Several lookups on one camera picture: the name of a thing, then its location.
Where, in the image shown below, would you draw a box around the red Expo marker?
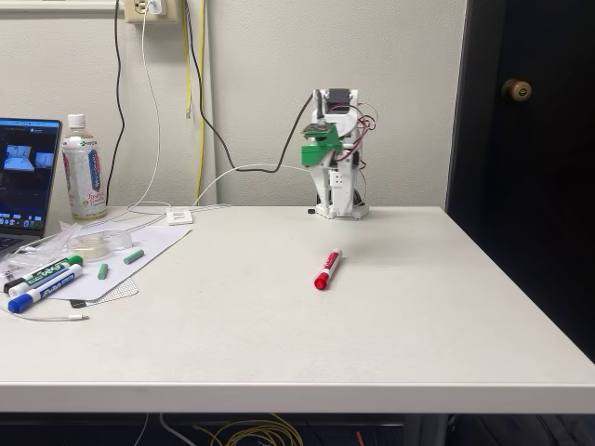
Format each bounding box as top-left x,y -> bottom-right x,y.
312,247 -> 344,292

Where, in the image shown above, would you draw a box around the green Expo marker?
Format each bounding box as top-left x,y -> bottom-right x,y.
8,253 -> 85,299

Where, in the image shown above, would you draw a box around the blue Expo marker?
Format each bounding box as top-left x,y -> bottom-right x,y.
7,264 -> 85,314

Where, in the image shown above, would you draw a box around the white adapter box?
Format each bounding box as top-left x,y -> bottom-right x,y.
165,207 -> 194,227

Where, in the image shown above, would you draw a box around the brass door knob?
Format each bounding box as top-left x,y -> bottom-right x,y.
500,77 -> 534,103

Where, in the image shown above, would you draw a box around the white paper sheet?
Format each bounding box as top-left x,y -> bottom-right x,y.
48,224 -> 194,302

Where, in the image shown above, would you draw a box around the black door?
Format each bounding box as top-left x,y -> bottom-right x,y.
444,0 -> 595,363

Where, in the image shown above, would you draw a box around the clear round lid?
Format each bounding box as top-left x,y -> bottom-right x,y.
99,229 -> 135,253

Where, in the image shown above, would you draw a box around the white mesh mat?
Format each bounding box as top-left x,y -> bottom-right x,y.
86,277 -> 140,307

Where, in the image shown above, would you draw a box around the plastic drink bottle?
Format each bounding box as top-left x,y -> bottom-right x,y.
60,113 -> 109,221

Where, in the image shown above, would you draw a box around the clear dish cream content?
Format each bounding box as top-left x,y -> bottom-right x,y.
66,233 -> 114,259

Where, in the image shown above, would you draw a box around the grey table leg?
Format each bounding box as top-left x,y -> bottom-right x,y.
403,414 -> 450,446

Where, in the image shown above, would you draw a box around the clear plastic bags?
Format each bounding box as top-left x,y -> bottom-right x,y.
0,220 -> 89,280

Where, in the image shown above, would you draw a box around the grey laptop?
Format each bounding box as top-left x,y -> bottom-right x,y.
0,116 -> 64,259

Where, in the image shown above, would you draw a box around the green camera mount with board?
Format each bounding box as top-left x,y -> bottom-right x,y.
297,121 -> 344,167

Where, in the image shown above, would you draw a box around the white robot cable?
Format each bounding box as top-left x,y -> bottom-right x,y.
190,163 -> 312,213

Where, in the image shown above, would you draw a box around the black camera cable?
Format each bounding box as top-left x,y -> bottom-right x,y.
183,0 -> 326,174

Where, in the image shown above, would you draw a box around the white charger cable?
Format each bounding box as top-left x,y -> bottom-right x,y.
78,8 -> 174,233

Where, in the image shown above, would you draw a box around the thin black cable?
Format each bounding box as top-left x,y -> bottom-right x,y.
104,0 -> 126,208

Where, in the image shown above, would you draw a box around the beige wall outlet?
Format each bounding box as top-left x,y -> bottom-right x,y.
123,0 -> 180,25

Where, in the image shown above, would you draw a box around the yellow cable bundle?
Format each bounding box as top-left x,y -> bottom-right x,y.
192,414 -> 304,446

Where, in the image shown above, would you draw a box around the white cable with connector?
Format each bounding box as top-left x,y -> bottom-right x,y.
0,306 -> 90,323

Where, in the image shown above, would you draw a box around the grey cable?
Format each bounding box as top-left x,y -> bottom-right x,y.
158,413 -> 199,446

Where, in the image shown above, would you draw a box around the white wall rail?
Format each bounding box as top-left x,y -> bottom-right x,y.
0,0 -> 123,13

